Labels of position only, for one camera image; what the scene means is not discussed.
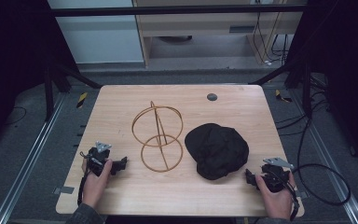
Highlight white cabinet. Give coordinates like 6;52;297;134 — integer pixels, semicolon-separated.
47;0;145;64

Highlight thin black floor cable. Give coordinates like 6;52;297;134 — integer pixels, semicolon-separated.
5;105;28;126

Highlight black metal stand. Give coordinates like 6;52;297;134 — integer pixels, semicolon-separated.
43;60;103;122
249;55;313;119

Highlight gold wire hat stand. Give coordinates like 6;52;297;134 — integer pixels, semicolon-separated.
131;100;185;174

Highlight light wooden desk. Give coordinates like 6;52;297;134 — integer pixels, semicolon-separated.
131;0;309;67

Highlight black cap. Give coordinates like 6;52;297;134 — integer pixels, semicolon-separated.
184;122;250;181

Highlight person's left hand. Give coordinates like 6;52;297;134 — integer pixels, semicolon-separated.
80;158;114;209

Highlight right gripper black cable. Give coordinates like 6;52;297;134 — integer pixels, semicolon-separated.
268;169;301;222

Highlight aluminium floor rail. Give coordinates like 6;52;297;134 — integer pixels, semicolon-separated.
0;92;67;224
288;90;358;224

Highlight black horizontal frame bar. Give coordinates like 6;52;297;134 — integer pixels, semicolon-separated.
49;4;308;18

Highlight long black looped floor cable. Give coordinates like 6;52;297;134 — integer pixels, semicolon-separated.
275;90;352;207

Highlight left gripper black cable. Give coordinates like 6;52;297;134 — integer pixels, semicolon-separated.
76;150;91;206

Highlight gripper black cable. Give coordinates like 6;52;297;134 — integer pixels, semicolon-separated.
76;150;91;206
268;169;301;222

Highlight person's right hand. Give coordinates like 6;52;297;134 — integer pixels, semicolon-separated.
255;172;296;221

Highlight yellow black hazard tape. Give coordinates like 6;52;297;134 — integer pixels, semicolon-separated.
76;91;89;109
274;89;293;104

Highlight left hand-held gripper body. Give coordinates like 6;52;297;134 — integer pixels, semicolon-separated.
86;141;113;177

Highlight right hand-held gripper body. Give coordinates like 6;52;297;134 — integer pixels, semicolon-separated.
260;157;296;193

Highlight hanging cables under desk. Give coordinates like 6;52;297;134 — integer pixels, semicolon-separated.
252;0;291;67

